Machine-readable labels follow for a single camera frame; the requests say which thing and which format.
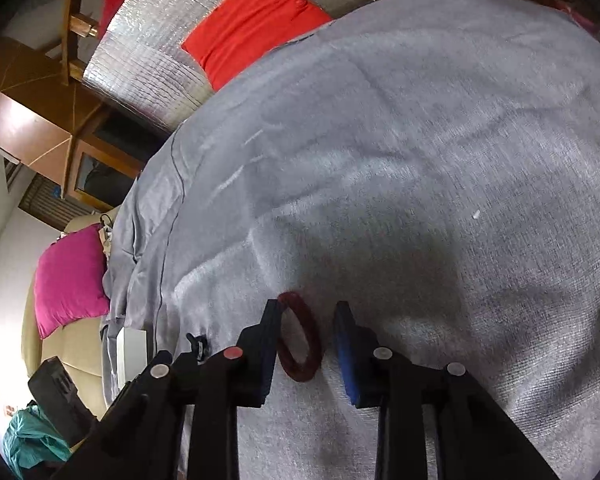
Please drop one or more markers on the beige leather sofa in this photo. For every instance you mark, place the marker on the beige leather sofa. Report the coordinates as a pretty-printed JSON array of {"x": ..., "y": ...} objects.
[{"x": 75, "y": 355}]

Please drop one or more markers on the silver insulation mat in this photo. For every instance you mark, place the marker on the silver insulation mat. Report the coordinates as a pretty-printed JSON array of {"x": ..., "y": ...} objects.
[{"x": 145, "y": 60}]

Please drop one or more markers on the wooden chair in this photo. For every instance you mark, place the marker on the wooden chair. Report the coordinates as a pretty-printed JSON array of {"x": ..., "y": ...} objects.
[{"x": 72, "y": 45}]

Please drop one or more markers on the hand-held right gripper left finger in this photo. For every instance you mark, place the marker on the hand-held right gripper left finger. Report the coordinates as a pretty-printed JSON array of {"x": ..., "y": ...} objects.
[{"x": 270, "y": 345}]

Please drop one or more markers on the pink pillow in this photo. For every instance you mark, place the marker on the pink pillow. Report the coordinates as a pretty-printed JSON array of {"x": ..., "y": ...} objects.
[{"x": 70, "y": 280}]

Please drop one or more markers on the wooden cabinet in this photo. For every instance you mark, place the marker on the wooden cabinet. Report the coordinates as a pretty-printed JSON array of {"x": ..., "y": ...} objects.
[{"x": 25, "y": 125}]

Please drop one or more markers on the white jewelry tray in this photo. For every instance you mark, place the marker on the white jewelry tray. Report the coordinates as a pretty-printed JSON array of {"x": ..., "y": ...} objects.
[{"x": 132, "y": 352}]

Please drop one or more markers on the green shirt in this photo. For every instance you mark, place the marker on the green shirt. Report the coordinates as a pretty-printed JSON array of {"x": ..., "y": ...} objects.
[{"x": 30, "y": 440}]

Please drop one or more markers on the black box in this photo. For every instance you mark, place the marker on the black box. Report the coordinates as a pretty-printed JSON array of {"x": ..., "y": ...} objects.
[{"x": 60, "y": 400}]

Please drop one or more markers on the small black object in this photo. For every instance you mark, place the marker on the small black object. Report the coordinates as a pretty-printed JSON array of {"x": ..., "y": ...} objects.
[{"x": 199, "y": 344}]

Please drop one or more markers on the dark red bangle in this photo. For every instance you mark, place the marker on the dark red bangle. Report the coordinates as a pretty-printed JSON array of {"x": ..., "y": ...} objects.
[{"x": 310, "y": 322}]

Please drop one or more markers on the grey blanket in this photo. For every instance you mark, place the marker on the grey blanket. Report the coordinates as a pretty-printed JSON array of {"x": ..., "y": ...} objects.
[{"x": 405, "y": 160}]

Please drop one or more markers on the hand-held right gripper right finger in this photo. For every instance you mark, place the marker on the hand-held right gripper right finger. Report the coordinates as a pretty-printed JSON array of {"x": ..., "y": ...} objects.
[{"x": 346, "y": 360}]

